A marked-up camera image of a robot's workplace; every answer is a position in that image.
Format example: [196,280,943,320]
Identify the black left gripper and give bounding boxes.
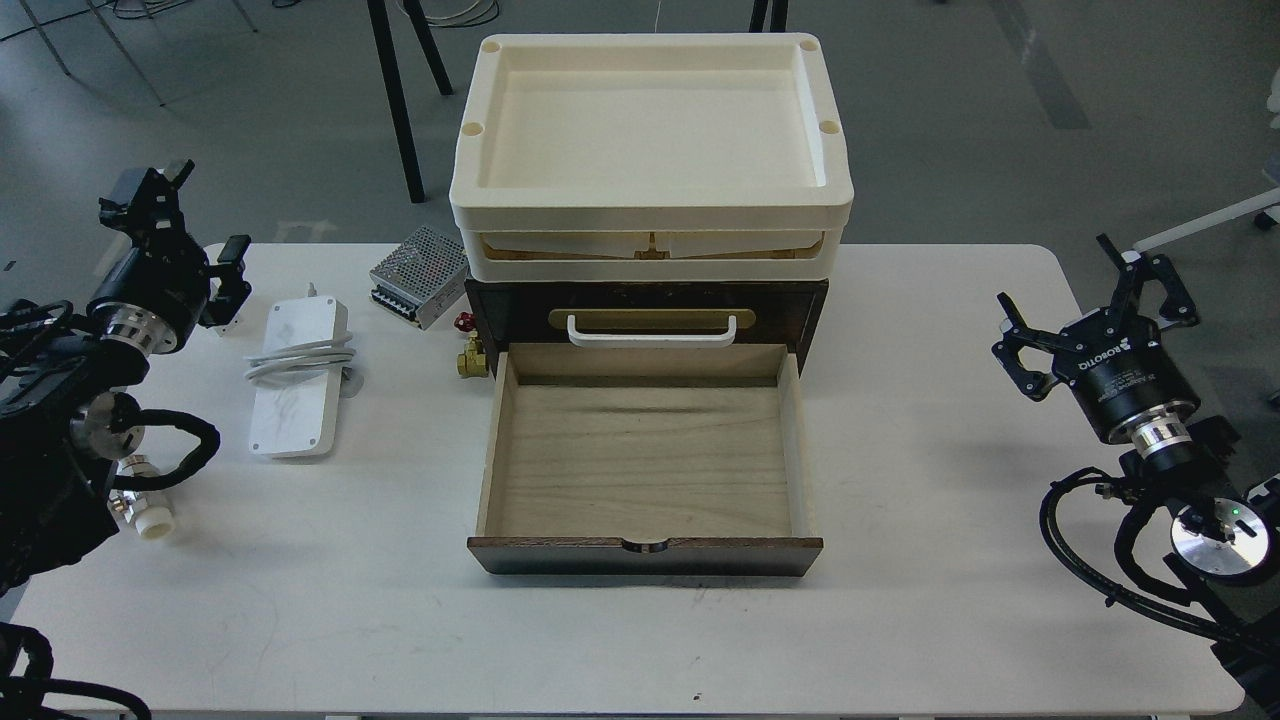
[88,159,252,354]

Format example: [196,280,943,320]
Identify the white charging cable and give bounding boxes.
[244,331,365,398]

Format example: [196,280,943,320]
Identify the white chair base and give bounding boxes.
[1132,155,1279,252]

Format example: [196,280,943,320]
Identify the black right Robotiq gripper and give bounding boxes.
[991,233,1202,446]

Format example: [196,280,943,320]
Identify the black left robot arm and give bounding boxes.
[1,160,251,591]

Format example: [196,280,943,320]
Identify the white drawer handle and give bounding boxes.
[566,314,739,348]

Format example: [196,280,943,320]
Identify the cream plastic tray organizer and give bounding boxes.
[449,33,855,283]

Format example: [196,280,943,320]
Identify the metal mesh power supply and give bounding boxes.
[369,225,468,331]

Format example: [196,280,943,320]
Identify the open wooden drawer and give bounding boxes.
[467,345,824,577]

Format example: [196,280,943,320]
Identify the brass valve red handle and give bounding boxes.
[453,311,490,378]

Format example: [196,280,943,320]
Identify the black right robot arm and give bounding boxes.
[992,234,1277,717]

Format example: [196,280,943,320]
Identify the dark wooden cabinet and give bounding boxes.
[465,279,829,361]

